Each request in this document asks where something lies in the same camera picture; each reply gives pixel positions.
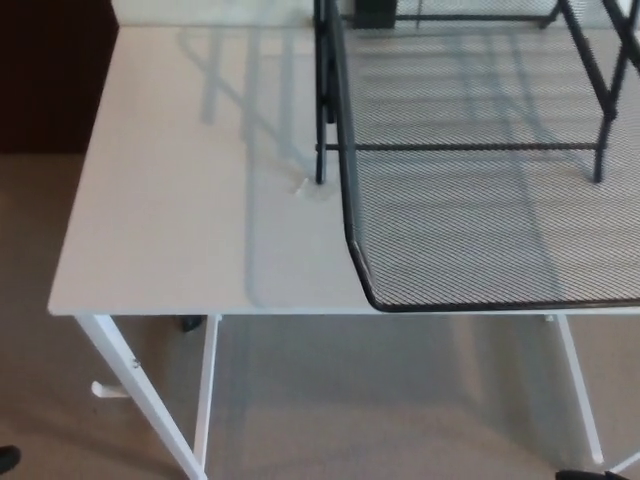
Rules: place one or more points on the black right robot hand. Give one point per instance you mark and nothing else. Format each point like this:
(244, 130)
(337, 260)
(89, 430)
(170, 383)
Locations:
(575, 475)

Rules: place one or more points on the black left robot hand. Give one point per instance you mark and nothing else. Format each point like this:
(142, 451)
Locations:
(7, 457)

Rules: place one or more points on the black mesh file tray layer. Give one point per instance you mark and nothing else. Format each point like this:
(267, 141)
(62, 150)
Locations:
(475, 225)

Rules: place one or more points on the white table hook peg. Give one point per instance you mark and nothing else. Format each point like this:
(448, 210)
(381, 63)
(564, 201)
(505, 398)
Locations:
(105, 391)

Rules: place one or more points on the dark object under table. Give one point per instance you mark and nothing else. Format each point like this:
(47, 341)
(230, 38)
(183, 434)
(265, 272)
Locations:
(191, 323)

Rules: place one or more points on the dark brown panel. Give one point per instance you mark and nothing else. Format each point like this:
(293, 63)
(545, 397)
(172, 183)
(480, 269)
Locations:
(50, 75)

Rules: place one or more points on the clear tape piece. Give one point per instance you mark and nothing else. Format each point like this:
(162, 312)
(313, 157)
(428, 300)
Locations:
(312, 190)

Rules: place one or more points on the small black box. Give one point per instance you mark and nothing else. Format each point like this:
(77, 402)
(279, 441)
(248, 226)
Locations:
(372, 15)

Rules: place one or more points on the white metal table frame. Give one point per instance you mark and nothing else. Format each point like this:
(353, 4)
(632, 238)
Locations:
(150, 400)

